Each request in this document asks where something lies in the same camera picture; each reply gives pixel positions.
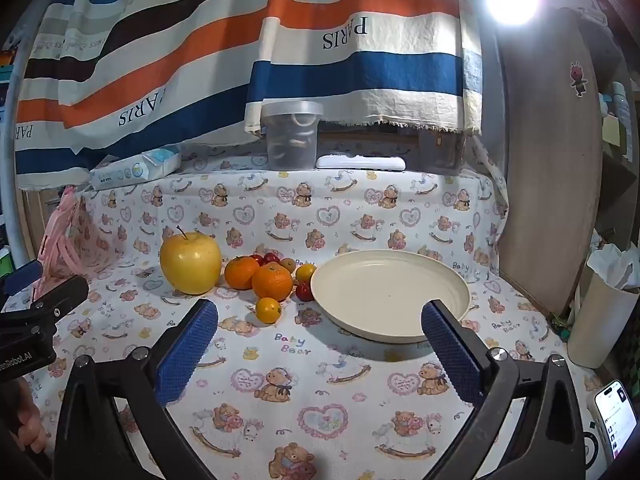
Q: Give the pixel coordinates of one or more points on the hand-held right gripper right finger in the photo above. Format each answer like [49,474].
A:
[450,355]

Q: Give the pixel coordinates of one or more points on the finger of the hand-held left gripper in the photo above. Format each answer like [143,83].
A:
[57,295]
[22,275]

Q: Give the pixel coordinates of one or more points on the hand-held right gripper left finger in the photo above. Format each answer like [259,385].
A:
[187,355]

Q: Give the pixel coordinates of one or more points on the cream plate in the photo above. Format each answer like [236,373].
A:
[390,295]

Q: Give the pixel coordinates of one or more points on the yellow apple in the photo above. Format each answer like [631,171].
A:
[190,265]

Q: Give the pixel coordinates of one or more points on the small kumquat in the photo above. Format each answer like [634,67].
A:
[305,273]
[268,310]

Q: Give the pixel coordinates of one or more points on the orange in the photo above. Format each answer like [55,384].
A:
[271,282]
[240,272]

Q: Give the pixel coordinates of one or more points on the brown longan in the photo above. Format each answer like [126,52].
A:
[287,263]

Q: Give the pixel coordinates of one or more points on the person's left hand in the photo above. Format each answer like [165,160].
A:
[29,422]

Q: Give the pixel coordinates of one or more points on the pink plastic bag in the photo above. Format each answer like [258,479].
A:
[62,240]

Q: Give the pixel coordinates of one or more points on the small green object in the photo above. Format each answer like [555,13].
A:
[561,331]

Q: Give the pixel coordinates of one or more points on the baby wipes pack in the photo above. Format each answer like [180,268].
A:
[135,167]

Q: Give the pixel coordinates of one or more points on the cream waste bin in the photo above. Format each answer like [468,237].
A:
[600,330]

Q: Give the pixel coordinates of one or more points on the smartphone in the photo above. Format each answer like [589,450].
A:
[617,417]

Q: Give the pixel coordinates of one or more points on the white plastic bag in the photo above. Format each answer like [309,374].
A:
[612,262]

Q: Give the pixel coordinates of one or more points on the bear printed cloth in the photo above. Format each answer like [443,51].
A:
[320,220]

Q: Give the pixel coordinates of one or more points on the white remote control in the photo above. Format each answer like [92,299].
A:
[360,162]

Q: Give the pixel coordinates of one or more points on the clear lidded plastic container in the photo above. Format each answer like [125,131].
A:
[292,145]

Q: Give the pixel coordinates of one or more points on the striped hanging cloth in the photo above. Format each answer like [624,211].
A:
[350,75]

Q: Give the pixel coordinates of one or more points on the cartoon sticker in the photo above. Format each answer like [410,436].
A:
[578,79]

